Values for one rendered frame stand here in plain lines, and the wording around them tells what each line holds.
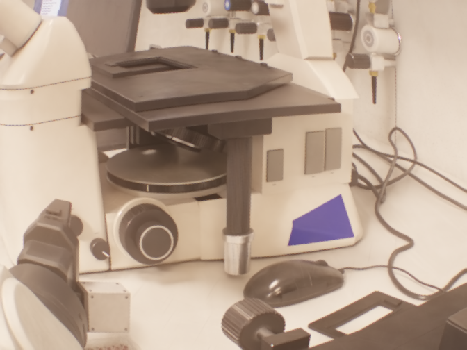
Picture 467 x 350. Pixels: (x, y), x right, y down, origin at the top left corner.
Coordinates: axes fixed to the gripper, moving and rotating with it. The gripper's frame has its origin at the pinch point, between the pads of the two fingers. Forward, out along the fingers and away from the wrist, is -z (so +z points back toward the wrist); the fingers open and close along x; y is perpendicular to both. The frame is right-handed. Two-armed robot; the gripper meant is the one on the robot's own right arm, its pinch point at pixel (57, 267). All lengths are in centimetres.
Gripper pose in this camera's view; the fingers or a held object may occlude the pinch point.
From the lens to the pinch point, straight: 64.1
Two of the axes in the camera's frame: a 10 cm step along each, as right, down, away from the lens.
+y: -9.9, -1.4, -0.9
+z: 0.5, 2.3, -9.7
